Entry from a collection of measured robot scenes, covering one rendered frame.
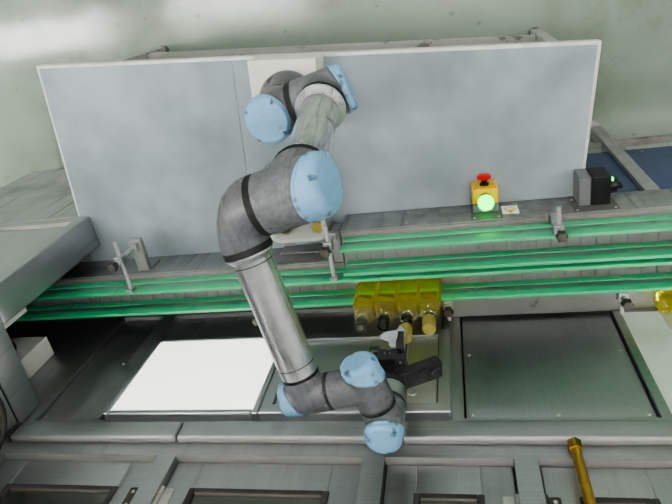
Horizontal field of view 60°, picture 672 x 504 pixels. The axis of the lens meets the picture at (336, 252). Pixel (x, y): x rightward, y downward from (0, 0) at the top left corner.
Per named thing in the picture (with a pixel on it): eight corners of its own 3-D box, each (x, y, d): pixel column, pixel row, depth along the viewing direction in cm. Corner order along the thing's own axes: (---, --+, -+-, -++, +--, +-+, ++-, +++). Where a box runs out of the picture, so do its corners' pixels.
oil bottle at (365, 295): (363, 287, 173) (353, 327, 154) (360, 270, 170) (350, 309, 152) (382, 286, 172) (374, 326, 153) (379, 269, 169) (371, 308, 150)
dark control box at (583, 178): (572, 195, 163) (578, 206, 156) (572, 168, 160) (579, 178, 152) (603, 192, 161) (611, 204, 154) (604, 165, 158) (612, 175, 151)
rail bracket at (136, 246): (149, 265, 194) (115, 300, 174) (134, 219, 187) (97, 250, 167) (162, 264, 193) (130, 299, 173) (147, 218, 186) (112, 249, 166)
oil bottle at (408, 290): (402, 284, 170) (397, 324, 151) (400, 267, 168) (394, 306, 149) (421, 283, 169) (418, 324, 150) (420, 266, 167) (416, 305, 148)
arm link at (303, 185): (287, 74, 140) (234, 197, 97) (344, 51, 135) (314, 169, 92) (308, 117, 146) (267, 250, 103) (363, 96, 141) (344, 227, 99)
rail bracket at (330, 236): (333, 268, 171) (325, 289, 160) (324, 215, 164) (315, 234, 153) (343, 267, 170) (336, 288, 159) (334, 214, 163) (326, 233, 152)
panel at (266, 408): (160, 346, 183) (104, 422, 153) (157, 338, 182) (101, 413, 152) (450, 336, 164) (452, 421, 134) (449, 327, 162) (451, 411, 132)
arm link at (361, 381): (318, 381, 109) (339, 425, 113) (373, 369, 105) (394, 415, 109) (326, 355, 116) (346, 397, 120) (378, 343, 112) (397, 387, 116)
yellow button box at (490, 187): (472, 203, 169) (473, 213, 163) (470, 179, 166) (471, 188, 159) (496, 201, 168) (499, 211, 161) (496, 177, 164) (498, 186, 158)
